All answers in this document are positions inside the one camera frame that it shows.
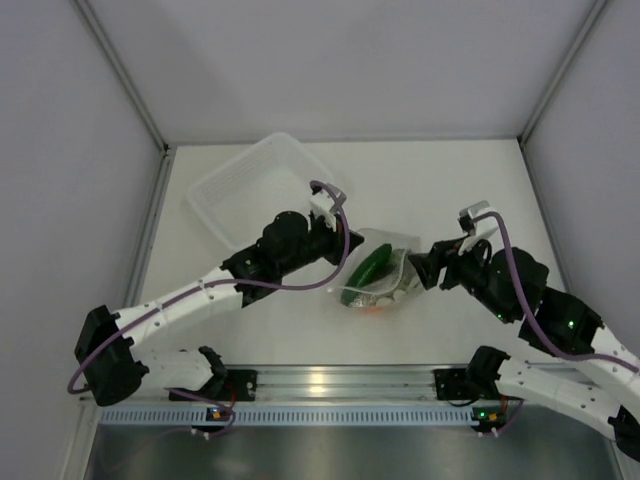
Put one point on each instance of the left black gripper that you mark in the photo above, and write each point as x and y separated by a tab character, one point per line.
337	245

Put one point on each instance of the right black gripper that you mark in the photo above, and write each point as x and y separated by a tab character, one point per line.
444	254

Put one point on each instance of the fake green cabbage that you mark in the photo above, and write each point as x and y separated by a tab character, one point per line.
398	283

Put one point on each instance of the clear zip top bag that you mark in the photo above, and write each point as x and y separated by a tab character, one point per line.
373	238

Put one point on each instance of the fake green cucumber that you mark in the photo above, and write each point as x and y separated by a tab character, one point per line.
368	271

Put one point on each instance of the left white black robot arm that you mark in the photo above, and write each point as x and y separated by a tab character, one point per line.
115	349

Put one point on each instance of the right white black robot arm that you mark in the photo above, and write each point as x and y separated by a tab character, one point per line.
513	288

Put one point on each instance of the translucent white plastic basket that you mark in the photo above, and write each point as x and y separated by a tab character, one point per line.
238	198

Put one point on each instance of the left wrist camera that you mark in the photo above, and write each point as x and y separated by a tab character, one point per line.
325	201

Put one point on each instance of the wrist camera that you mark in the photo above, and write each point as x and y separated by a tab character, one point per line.
477	223
325	201

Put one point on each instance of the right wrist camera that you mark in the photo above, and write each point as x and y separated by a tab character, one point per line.
477	223

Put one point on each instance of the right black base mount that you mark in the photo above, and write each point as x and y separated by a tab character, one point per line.
456	387

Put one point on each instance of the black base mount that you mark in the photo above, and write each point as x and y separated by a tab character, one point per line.
456	387
240	385

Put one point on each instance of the aluminium mounting rail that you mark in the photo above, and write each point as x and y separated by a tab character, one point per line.
350	382

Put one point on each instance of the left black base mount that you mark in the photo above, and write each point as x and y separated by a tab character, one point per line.
240	385

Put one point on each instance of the white slotted cable duct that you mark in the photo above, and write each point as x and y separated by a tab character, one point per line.
273	415

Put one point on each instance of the right aluminium frame post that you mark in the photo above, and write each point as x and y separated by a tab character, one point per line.
559	74

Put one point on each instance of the aluminium frame post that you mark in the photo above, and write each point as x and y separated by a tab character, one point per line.
98	32
559	74

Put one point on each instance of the left aluminium frame post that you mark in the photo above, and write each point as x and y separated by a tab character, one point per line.
98	32

